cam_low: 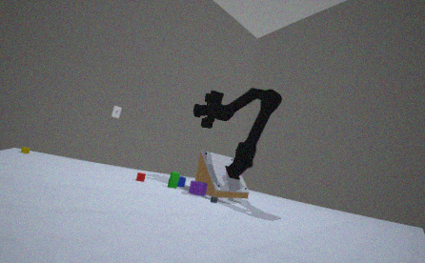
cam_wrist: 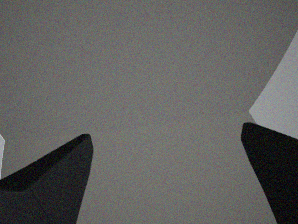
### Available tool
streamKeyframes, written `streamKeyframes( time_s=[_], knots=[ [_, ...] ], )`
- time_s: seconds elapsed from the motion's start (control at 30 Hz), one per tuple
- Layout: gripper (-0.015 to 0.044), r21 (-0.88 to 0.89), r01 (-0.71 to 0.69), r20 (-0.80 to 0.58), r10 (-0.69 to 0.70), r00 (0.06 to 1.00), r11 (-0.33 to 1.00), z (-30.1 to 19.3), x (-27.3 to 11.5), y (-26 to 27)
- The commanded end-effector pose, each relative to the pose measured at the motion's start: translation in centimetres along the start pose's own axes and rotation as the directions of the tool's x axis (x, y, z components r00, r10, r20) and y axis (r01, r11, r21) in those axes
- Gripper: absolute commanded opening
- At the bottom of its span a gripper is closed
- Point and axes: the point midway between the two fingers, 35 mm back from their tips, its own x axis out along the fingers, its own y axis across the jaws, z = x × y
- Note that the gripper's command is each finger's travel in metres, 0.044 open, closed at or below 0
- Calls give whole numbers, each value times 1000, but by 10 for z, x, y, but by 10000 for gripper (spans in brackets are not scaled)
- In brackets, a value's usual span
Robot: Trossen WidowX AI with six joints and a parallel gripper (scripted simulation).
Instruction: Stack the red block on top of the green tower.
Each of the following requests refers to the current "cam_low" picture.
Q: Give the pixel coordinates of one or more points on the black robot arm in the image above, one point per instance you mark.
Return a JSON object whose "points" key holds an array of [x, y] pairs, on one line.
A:
{"points": [[245, 151]]}

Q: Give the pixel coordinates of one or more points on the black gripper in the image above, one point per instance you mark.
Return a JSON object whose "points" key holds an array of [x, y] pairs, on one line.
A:
{"points": [[204, 122]]}

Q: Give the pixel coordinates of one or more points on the red block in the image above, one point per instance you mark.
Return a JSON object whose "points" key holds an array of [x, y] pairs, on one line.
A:
{"points": [[141, 176]]}

